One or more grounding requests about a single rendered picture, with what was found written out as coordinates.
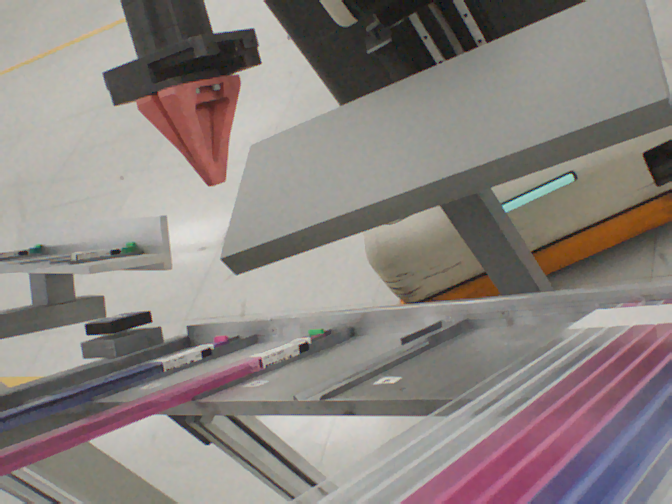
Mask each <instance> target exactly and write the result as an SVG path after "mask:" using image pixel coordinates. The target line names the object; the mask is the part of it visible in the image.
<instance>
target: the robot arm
mask: <svg viewBox="0 0 672 504"><path fill-rule="evenodd" d="M120 4H121V7H122V10H123V14H124V18H125V21H126V24H127V27H128V30H129V34H130V37H131V40H132V43H134V47H133V48H135V51H136V54H137V57H138V59H134V60H132V61H129V62H127V63H124V64H122V65H119V66H116V67H114V68H111V69H109V70H106V71H104V72H101V74H102V78H103V81H104V84H106V87H107V90H108V91H109V92H110V95H111V98H112V101H113V106H114V107H117V106H121V104H126V103H131V102H134V101H135V102H136V107H137V110H138V111H139V112H140V113H142V114H143V115H144V116H145V117H146V118H147V119H148V120H149V121H150V122H151V123H152V124H153V125H154V126H155V127H156V128H157V129H158V130H159V131H160V132H161V133H162V134H163V135H164V137H165V138H166V139H167V140H168V141H169V142H170V143H171V144H172V145H173V146H175V147H176V148H177V149H178V150H179V151H180V152H181V153H182V155H183V156H184V157H185V158H186V160H187V161H188V162H189V163H190V166H191V167H192V168H193V169H194V171H195V172H196V173H197V174H198V175H199V177H200V178H201V179H202V180H203V182H205V183H206V184H207V185H208V186H215V185H218V184H220V183H223V182H225V180H226V171H227V159H228V147H229V136H231V131H232V127H233V122H234V117H235V112H236V107H237V102H238V98H239V93H240V88H241V79H240V76H239V74H236V75H232V74H235V73H238V72H241V71H244V70H247V69H250V68H253V67H257V66H260V65H262V61H261V56H260V53H259V49H258V47H259V46H260V45H259V41H258V38H257V34H256V31H255V28H251V29H244V30H236V31H229V32H221V33H213V30H212V27H211V22H210V19H209V15H208V12H207V9H206V5H205V2H204V0H120ZM229 75H231V76H229Z"/></svg>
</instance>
